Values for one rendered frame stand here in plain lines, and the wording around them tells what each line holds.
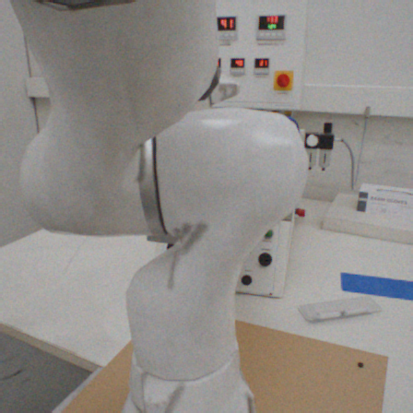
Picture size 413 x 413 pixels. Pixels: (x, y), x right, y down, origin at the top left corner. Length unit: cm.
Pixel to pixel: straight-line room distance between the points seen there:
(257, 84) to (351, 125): 52
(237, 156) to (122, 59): 13
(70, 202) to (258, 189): 15
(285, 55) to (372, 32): 47
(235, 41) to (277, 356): 92
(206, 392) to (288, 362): 24
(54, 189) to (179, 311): 15
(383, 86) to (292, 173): 132
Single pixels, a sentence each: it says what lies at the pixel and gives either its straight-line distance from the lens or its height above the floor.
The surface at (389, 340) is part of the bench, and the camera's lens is 94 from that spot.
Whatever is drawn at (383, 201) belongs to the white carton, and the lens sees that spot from 148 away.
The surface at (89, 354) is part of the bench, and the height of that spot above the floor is 75.
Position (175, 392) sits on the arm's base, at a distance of 42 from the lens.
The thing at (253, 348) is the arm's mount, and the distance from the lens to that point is 66.
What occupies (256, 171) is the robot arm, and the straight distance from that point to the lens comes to 31.
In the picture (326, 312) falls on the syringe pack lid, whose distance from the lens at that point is 94.
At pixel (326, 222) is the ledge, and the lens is 141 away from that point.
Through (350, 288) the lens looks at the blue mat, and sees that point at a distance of 109.
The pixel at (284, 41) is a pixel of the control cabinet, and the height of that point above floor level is 134.
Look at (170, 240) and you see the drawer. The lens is 82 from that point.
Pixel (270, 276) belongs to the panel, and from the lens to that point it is 99.
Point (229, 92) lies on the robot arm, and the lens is 67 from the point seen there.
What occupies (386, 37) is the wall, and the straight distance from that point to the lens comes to 163.
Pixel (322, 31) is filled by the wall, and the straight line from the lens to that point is 166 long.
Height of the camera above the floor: 129
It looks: 21 degrees down
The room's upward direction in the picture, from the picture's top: straight up
